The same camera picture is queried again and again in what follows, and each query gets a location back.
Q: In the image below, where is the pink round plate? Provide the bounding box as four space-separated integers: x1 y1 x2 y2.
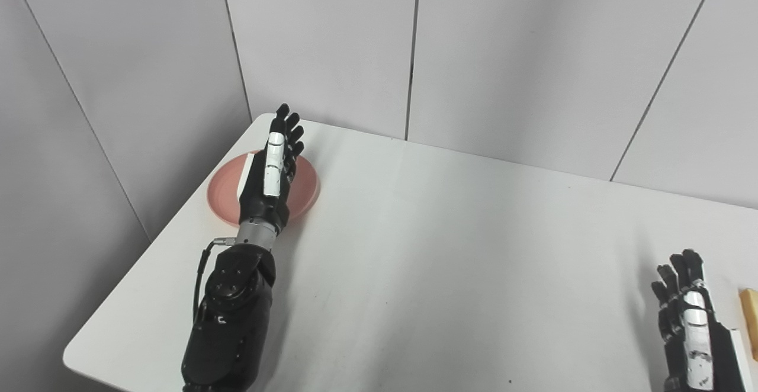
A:
207 150 321 229

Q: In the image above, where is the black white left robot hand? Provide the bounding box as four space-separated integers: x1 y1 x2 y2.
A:
238 104 306 230

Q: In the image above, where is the slice of white bread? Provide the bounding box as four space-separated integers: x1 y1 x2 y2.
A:
738 288 758 362

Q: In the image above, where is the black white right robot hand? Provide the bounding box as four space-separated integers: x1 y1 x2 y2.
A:
651 249 754 392

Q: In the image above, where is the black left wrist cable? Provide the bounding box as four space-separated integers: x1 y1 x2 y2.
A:
192 236 239 327

